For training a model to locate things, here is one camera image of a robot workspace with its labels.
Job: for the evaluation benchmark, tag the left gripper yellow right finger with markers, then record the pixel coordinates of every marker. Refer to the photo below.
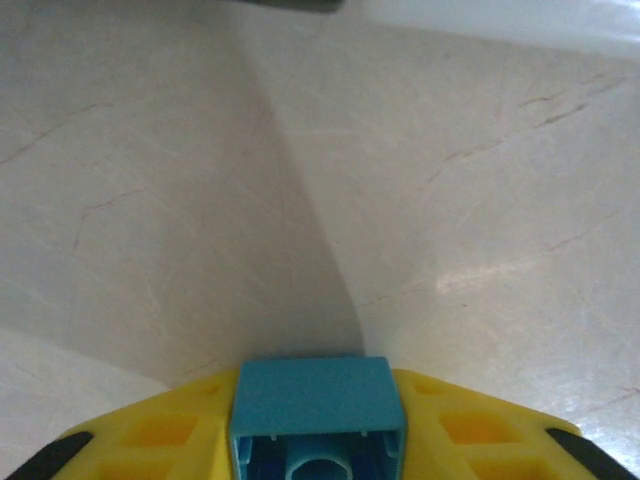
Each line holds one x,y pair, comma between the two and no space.
425,405

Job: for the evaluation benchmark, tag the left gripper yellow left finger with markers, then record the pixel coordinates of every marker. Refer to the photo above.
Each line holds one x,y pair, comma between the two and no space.
200,400

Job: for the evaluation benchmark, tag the blue lego brick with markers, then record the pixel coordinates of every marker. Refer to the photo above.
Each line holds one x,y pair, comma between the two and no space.
315,395

